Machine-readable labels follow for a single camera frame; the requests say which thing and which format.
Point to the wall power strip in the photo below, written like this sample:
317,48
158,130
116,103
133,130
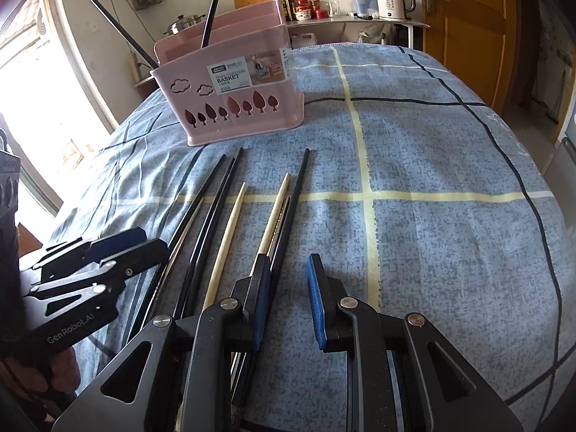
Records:
133,67

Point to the white electric kettle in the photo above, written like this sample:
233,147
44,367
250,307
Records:
391,2

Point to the steel steamer pot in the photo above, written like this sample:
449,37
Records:
184,24

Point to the pink plastic basket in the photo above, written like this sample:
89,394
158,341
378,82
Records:
243,117

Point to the white plastic jug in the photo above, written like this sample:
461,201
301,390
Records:
303,40

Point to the dark oil bottle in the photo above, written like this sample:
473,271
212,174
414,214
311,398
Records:
281,4
290,6

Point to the red-lidded jar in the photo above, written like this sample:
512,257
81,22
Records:
303,11

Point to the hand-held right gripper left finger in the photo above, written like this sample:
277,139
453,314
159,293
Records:
261,310

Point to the pile of white dishes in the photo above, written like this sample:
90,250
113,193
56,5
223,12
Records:
371,36

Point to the light wooden chopstick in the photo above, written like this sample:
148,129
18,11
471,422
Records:
274,216
225,243

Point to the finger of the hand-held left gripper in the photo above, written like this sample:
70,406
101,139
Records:
144,254
126,239

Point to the wooden door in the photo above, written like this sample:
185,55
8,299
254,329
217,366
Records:
472,31

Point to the water filter pitcher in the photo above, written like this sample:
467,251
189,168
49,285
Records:
362,2

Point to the clear glass cup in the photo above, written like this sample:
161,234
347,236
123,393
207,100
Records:
334,8

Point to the metal kitchen table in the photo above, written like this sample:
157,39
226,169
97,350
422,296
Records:
360,20

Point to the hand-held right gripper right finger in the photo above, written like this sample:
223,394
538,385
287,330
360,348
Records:
315,306

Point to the person's left hand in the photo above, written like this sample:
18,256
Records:
60,369

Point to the large window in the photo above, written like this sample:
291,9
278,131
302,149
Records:
45,76

